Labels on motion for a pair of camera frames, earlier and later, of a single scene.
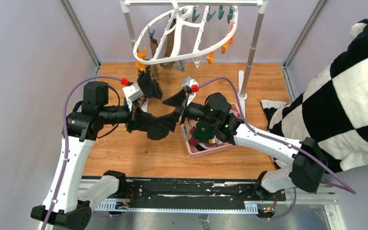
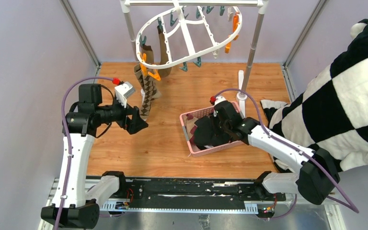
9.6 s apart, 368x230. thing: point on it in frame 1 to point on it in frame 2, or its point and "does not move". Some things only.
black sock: [157, 128] to [204, 132]
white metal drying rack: [259, 5] does not move
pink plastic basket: [201, 136] does not move
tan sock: [154, 44] to [148, 51]
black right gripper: [178, 100] to [216, 116]
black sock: [146, 86] to [220, 137]
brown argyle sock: [153, 69] to [151, 93]
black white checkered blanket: [345, 112] does not move
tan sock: [170, 39] to [163, 72]
